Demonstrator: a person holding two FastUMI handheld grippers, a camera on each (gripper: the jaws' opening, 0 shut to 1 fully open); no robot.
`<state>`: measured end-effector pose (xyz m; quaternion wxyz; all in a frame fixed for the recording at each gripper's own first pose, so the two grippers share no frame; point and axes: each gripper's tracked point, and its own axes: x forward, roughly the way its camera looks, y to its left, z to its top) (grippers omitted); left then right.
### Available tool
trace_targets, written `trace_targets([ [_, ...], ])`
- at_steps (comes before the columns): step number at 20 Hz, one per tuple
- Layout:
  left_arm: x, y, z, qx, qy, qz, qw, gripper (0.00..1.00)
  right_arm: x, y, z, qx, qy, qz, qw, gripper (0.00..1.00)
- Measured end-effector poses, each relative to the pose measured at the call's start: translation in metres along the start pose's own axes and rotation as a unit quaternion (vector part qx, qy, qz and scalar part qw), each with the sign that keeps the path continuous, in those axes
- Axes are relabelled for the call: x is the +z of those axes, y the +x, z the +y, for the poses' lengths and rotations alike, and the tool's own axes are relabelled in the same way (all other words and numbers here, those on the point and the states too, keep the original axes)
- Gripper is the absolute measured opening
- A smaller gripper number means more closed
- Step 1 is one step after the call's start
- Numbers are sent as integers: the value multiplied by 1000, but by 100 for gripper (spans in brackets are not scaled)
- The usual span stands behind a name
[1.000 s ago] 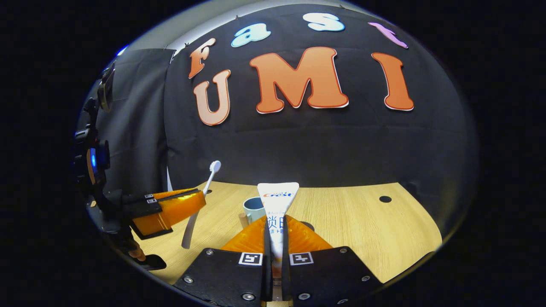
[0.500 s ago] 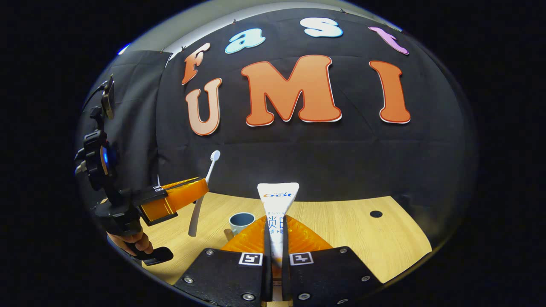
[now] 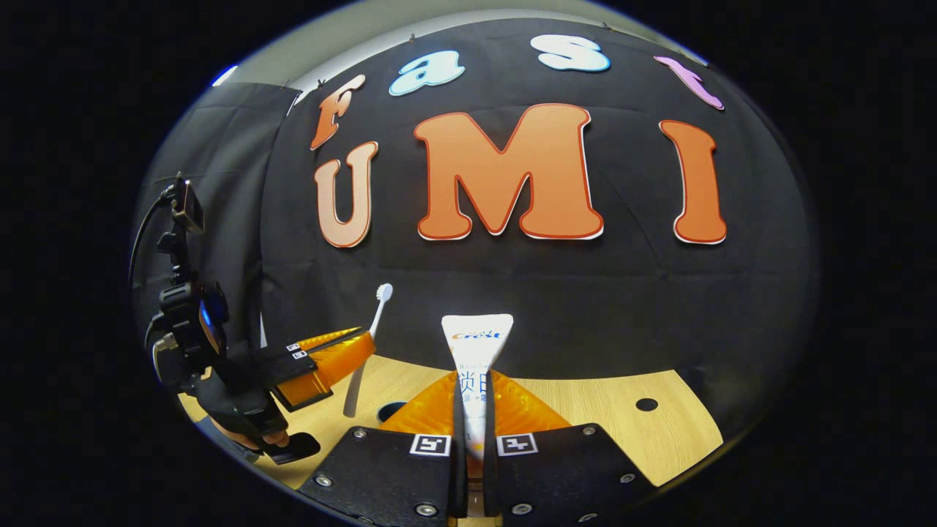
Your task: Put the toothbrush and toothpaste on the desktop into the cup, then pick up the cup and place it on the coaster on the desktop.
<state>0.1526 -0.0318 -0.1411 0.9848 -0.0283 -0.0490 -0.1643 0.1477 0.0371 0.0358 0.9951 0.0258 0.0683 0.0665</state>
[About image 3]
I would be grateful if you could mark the ceiling light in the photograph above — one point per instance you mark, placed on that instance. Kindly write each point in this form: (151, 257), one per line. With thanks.
(223, 75)

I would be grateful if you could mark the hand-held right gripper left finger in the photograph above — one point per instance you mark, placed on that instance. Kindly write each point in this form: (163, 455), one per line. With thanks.
(388, 476)

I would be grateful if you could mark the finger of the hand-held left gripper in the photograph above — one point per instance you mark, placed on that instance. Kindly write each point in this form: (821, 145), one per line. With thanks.
(322, 342)
(293, 369)

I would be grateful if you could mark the wooden desktop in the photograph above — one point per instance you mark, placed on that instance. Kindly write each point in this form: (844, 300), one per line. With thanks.
(659, 439)

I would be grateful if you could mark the white toothbrush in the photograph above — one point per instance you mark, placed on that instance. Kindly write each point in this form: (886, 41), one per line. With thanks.
(377, 322)

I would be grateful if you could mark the white toothpaste tube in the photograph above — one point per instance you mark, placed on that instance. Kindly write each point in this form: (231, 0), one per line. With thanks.
(476, 351)

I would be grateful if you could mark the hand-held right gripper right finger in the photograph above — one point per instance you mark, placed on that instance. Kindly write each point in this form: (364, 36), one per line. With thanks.
(571, 476)

